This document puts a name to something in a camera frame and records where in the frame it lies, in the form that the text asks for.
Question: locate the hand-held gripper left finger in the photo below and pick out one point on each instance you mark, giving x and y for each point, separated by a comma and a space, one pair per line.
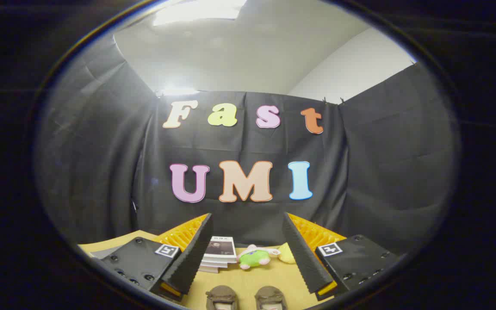
194, 254

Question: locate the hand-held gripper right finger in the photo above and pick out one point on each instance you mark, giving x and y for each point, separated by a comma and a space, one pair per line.
304, 254

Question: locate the brown shoe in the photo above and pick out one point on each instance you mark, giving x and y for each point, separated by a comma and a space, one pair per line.
222, 298
270, 298

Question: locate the yellow plush toy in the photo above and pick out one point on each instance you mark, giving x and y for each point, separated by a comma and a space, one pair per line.
286, 254

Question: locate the stack of white books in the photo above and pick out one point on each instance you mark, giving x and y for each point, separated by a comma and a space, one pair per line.
219, 254

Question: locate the green plush toy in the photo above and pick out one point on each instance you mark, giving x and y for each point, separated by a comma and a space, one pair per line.
254, 258

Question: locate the black backdrop cloth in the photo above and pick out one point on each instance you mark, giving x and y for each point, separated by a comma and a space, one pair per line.
248, 142

